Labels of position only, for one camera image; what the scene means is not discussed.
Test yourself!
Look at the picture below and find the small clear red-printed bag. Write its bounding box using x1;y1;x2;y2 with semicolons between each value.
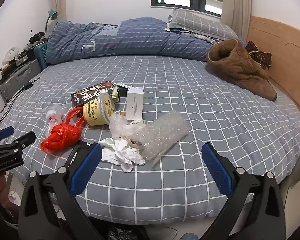
45;105;65;133

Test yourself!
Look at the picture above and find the beige curtain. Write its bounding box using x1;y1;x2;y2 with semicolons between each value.
51;0;70;23
221;0;253;43

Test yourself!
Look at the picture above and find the blue plastic stool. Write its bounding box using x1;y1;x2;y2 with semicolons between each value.
34;41;49;70

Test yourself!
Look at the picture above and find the wooden headboard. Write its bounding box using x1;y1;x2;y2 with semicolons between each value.
246;16;300;123

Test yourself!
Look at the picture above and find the grey checked bed sheet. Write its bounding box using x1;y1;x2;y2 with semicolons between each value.
0;55;300;227

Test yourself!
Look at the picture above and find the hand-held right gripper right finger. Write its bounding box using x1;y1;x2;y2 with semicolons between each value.
201;142;287;240

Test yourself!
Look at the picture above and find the grey suitcase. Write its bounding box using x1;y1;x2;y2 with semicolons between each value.
0;59;42;100

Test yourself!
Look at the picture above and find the white rounded object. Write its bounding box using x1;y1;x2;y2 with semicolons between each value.
2;47;20;64

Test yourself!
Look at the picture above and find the brown fleece garment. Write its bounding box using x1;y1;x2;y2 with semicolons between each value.
206;39;278;102

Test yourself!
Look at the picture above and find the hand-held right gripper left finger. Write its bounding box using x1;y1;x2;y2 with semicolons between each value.
18;144;108;240

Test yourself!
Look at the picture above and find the red plastic bag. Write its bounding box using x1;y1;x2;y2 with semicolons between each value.
41;107;87;154

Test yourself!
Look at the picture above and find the clear plastic bag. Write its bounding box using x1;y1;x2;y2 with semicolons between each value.
109;114;148;150

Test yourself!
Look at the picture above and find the dark brown printed carton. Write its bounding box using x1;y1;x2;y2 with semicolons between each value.
71;80;120;108

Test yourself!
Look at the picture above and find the white yellow snack wrapper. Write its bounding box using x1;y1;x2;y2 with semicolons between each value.
111;82;129;98

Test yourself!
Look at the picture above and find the brown patterned garment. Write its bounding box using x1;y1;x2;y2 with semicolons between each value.
245;41;272;70

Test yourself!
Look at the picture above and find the teal desk lamp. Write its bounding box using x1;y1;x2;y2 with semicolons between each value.
44;9;58;34

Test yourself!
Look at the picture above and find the black cable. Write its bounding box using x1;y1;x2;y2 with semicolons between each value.
0;77;40;125

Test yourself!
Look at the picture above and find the grey checked pillow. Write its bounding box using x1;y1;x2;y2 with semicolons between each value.
168;7;240;40

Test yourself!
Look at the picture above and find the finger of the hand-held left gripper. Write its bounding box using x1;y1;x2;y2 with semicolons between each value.
0;126;15;144
0;131;37;158

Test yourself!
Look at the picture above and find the white tissue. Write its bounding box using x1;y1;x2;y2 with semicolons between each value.
99;137;145;173

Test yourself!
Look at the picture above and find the black trash bag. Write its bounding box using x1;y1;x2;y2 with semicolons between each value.
107;226;150;240

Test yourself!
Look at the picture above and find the yellow yogurt cup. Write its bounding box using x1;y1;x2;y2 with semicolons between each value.
82;92;115;127

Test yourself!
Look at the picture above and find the clear bubble wrap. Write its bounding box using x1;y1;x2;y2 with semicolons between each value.
126;110;190;168

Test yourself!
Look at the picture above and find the black sachet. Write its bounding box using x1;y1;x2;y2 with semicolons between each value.
62;140;93;171

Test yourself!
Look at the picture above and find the blue striped quilt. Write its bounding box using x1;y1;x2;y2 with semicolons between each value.
45;17;215;64

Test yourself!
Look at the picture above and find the white cardboard box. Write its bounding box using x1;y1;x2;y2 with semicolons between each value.
126;86;144;120

